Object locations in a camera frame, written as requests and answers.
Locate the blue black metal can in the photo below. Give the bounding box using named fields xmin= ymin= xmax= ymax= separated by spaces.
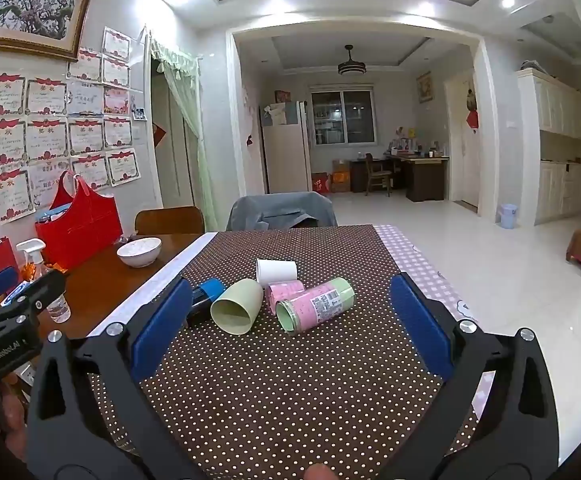
xmin=186 ymin=278 xmax=225 ymax=325

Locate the light green paper cup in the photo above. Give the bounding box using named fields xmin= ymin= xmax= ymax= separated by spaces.
xmin=210 ymin=278 xmax=263 ymax=336

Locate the small pink paper cup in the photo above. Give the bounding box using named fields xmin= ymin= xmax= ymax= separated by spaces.
xmin=264 ymin=280 xmax=304 ymax=315

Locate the white paper cup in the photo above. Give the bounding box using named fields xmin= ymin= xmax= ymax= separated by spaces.
xmin=256 ymin=259 xmax=298 ymax=287

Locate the person's left hand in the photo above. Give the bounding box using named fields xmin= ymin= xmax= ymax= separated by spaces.
xmin=0 ymin=382 xmax=27 ymax=463

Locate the person's right thumb tip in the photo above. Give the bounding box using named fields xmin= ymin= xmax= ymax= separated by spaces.
xmin=303 ymin=464 xmax=338 ymax=480

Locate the clear spray bottle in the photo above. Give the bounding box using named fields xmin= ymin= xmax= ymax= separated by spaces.
xmin=16 ymin=238 xmax=71 ymax=324

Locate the red small box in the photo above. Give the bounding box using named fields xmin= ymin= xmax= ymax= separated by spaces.
xmin=0 ymin=236 xmax=19 ymax=272

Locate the red tote bag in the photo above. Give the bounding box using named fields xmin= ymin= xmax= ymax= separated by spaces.
xmin=34 ymin=170 xmax=122 ymax=271

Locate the white ceramic bowl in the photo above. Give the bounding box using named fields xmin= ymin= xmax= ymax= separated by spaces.
xmin=117 ymin=237 xmax=162 ymax=269

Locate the brown polka dot tablecloth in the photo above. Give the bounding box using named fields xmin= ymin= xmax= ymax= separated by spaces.
xmin=142 ymin=226 xmax=441 ymax=479

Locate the pink checked tablecloth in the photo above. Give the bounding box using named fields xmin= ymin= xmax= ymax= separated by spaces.
xmin=373 ymin=223 xmax=497 ymax=421

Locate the light blue trash bin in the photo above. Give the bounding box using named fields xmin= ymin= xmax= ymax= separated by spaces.
xmin=499 ymin=204 xmax=518 ymax=230

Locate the brown wooden chair back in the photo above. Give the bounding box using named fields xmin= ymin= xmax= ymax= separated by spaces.
xmin=134 ymin=206 xmax=205 ymax=236

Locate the pink green labelled canister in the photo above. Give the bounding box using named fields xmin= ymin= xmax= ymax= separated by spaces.
xmin=275 ymin=278 xmax=355 ymax=335

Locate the dark wooden desk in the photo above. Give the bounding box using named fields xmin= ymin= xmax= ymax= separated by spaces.
xmin=350 ymin=156 xmax=450 ymax=203

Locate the grey covered chair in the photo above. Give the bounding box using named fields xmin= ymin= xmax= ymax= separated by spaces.
xmin=225 ymin=192 xmax=338 ymax=231

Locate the wooden desk chair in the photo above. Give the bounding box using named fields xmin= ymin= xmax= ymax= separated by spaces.
xmin=364 ymin=153 xmax=391 ymax=196

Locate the green door curtain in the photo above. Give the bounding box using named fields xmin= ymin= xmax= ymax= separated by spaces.
xmin=149 ymin=39 xmax=219 ymax=231

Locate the window with dark glass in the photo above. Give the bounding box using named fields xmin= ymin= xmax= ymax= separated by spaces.
xmin=311 ymin=89 xmax=376 ymax=145

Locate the white refrigerator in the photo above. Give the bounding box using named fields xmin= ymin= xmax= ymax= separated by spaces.
xmin=260 ymin=101 xmax=312 ymax=194

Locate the round ceiling lamp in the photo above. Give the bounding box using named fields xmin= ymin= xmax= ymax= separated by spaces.
xmin=337 ymin=44 xmax=367 ymax=75

